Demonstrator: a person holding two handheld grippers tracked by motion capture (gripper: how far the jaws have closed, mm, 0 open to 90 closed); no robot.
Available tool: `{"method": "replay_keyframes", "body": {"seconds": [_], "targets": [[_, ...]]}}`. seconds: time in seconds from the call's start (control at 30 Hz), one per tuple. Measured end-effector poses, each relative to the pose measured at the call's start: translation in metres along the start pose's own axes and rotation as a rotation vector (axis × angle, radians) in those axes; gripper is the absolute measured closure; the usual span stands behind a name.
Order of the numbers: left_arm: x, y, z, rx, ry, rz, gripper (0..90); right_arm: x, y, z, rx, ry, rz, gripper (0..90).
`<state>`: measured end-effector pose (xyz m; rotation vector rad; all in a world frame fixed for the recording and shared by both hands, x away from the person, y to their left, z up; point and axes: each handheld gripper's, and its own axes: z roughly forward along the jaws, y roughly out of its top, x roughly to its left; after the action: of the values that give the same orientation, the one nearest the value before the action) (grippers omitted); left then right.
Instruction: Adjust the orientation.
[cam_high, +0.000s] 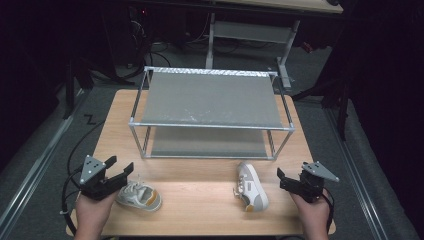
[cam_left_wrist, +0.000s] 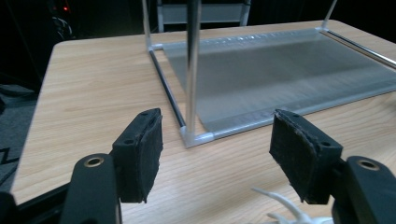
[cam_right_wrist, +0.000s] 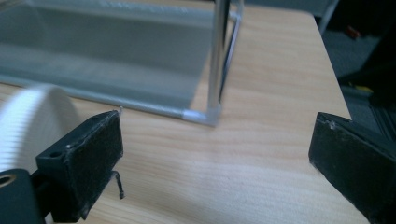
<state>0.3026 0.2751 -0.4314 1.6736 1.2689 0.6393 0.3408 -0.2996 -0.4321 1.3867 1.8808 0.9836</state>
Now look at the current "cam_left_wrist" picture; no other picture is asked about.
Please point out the grey metal shelf frame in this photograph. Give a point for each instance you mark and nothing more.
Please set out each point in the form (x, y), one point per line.
(202, 14)

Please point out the grey shoe rack with metal poles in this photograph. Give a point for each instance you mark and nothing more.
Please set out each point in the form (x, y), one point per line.
(264, 77)

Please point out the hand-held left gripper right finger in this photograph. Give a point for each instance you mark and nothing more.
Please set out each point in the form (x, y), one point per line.
(299, 155)

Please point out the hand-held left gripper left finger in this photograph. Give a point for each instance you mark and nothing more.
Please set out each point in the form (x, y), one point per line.
(138, 155)

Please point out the white sneaker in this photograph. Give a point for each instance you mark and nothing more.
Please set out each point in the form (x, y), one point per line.
(292, 208)

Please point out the dark equipment with red light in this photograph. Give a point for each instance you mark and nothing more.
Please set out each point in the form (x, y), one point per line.
(63, 28)

